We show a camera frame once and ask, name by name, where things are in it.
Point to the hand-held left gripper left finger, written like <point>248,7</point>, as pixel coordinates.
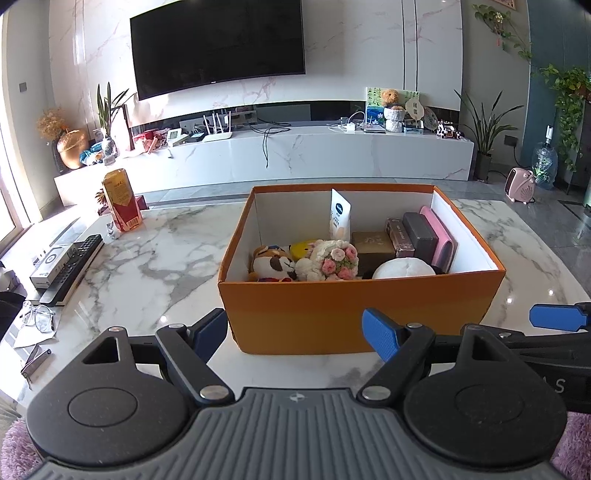
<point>208,334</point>

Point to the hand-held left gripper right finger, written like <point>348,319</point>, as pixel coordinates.
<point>381,333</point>

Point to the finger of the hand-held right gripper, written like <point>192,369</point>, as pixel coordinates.
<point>554,317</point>
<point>554,342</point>

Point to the white round plush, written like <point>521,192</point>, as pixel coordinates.
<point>404,268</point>

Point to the orange cardboard box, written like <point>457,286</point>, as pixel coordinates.
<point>300,318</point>

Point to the brown box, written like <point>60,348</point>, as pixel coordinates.
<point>371,247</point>

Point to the crochet bunny with flowers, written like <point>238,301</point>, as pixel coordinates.
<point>328,263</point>

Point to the red panda plush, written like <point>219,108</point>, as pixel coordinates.
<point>272,265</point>

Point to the maroon patterned box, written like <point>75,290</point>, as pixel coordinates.
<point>399,240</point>

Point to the dark grey gift box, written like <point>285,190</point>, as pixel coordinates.
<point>419,230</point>

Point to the yellow plush toy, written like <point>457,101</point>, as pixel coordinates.
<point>302,249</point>

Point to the pink card album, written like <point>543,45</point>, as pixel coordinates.
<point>438,230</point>

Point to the hand cream tube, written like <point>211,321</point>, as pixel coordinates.
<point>340,212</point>

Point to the purple fluffy blanket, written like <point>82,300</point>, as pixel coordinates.
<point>577,443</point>

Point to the pink space heater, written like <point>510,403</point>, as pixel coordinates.
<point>521,184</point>

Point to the black remote control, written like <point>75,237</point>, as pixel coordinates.
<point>78,267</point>

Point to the blue water jug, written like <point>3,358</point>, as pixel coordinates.
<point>545,166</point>

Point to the orange and red drink carton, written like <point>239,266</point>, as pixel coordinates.
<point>121,198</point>

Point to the eyeglasses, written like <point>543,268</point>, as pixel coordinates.
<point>37,318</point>

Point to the silver set-top box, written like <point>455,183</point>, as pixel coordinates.
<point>48,265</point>

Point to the metal clip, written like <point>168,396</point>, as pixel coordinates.
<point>34,362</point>

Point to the white paper sheet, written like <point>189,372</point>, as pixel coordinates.
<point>27,339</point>

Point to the white marble tv cabinet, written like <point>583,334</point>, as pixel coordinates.
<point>323,152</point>

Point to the long-leaf potted plant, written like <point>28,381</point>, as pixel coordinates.
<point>485,138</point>

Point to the small white desk clock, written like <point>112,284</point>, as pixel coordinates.
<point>174,137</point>

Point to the white router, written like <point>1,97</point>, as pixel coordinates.
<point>217,134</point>

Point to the silver tablet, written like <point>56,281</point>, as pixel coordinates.
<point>374,129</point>

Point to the red gift box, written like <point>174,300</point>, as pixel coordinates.
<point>145,138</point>

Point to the blue cloth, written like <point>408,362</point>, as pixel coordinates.
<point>92,157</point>

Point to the teddy bear in pot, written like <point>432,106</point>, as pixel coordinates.
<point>395,120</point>

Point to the black and white figurine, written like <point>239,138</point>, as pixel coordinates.
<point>448,130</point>

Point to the trailing pothos plant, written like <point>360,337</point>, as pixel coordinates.
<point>570,101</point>

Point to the decorative glass plate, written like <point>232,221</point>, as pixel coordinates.
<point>431,117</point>

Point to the green landscape painting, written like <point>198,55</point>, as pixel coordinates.
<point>373,106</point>

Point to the round wooden hand fan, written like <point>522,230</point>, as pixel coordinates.
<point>415,107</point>

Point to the gold round vase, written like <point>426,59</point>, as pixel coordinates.
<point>71,150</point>

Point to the orchid plant in vase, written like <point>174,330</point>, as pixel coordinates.
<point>108,124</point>

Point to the brown teddy bear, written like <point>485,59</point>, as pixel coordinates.
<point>391,98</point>

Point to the dried flower bunch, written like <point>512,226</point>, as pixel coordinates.
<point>51,122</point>

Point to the black television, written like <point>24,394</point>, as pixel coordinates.
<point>217,41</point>

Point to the hanging vine plant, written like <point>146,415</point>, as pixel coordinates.
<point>501,23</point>

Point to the wall outlet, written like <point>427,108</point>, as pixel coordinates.
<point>511,141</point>

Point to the framed wall picture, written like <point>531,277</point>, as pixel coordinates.
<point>503,2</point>

